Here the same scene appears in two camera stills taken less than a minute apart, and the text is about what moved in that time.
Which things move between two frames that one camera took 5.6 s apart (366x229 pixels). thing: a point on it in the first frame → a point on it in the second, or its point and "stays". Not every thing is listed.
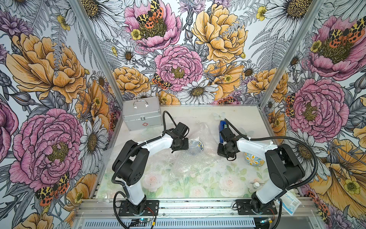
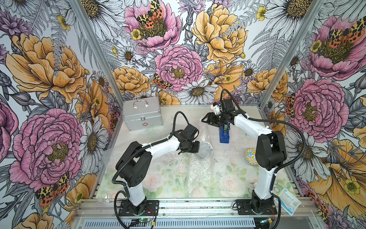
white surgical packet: x=290 y=203 stays
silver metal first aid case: x=142 y=113 stays
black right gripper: x=220 y=153 → x=211 y=116
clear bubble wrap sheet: x=176 y=166 → x=202 y=165
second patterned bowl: x=252 y=160 stays
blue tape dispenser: x=222 y=125 stays
